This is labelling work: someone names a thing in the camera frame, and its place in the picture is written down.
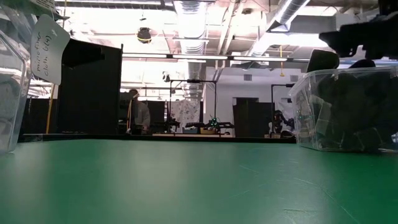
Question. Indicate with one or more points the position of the silver ventilation duct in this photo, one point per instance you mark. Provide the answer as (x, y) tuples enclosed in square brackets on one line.
[(290, 11), (192, 46)]

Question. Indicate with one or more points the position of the black background partition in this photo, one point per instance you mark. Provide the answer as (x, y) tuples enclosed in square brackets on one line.
[(34, 115)]

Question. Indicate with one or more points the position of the black ceiling dome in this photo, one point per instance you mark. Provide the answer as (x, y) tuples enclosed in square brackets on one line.
[(144, 35)]

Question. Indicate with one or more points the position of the white patterned hanging cloth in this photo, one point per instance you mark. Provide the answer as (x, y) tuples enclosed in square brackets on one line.
[(185, 112)]

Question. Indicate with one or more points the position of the background robot with green light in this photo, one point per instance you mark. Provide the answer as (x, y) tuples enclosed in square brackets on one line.
[(214, 124)]

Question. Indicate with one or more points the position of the dark gray fuzzy towel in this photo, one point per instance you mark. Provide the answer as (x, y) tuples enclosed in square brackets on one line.
[(323, 60)]

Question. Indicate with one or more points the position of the black metal stand frame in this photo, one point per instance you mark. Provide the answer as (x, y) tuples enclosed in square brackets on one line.
[(281, 85), (192, 81)]

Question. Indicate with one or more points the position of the white handwritten label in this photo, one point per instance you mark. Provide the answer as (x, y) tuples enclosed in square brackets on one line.
[(46, 49)]

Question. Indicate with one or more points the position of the clear plastic bin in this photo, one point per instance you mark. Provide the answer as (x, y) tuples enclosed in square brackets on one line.
[(12, 93), (342, 109)]

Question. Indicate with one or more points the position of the black partition panel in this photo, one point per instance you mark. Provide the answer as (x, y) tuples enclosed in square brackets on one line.
[(90, 93)]

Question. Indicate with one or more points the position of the horizontal metal bar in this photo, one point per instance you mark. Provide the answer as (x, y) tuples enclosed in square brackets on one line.
[(202, 57)]

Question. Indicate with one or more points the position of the background black robot arm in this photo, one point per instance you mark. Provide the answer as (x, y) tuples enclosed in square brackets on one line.
[(281, 123)]

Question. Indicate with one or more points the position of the person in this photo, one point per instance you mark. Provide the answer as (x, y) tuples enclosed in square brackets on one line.
[(141, 115)]

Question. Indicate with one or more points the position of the dark gray white-lined towel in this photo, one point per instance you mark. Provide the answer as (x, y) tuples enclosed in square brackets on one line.
[(320, 115)]

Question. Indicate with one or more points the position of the dark gray waffle towel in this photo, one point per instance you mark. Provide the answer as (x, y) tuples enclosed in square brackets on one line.
[(362, 63)]

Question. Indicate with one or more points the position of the black cabinet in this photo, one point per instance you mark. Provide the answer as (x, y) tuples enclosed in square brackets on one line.
[(248, 118)]

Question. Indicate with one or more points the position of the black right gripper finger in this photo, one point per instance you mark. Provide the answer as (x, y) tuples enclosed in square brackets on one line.
[(348, 39)]

